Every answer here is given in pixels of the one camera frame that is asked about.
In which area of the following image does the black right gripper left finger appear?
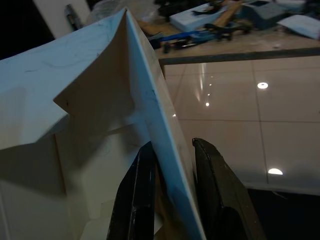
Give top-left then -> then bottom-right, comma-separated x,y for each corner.
105,140 -> 156,240

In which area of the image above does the white paper sheet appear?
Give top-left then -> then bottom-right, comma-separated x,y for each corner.
276,14 -> 320,40

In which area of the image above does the black tool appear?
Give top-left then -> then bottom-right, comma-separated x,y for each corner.
204,22 -> 254,42

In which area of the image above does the white flat box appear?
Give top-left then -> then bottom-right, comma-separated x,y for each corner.
169,2 -> 229,31

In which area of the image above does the white cardboard box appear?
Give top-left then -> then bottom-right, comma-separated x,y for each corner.
0,7 -> 209,240

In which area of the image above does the grey blue box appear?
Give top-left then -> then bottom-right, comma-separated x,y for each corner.
234,0 -> 301,30

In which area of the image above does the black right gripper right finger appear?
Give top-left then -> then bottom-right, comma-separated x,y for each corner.
191,137 -> 266,240

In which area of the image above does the wooden plank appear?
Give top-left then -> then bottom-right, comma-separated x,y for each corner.
212,3 -> 243,28

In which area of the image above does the blue handled tool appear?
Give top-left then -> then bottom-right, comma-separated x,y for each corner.
149,29 -> 213,50

